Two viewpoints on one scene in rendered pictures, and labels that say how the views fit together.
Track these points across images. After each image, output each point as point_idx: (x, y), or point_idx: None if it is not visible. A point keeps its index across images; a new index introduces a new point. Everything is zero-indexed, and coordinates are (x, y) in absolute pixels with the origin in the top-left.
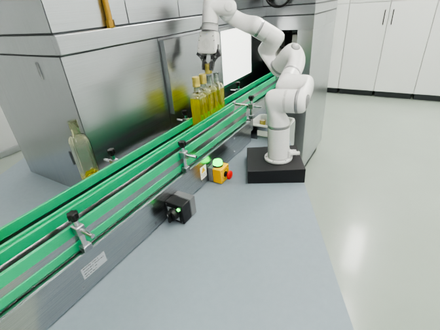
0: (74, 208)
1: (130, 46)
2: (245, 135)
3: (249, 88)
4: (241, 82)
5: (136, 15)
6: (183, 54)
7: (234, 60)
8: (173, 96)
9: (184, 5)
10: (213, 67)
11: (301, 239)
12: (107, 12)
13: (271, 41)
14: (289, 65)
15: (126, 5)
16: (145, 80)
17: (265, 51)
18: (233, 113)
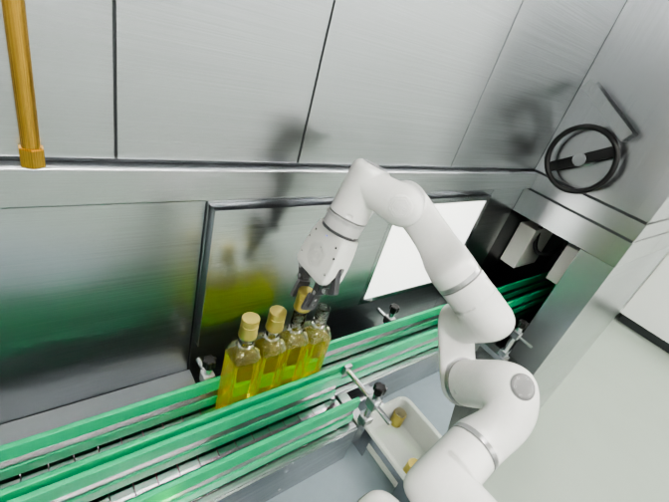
0: None
1: (105, 207)
2: (328, 455)
3: (417, 319)
4: (417, 290)
5: (149, 144)
6: (269, 240)
7: (412, 258)
8: (206, 316)
9: (324, 142)
10: (312, 306)
11: None
12: (22, 129)
13: (472, 327)
14: (476, 430)
15: (119, 119)
16: (132, 277)
17: (451, 331)
18: (311, 418)
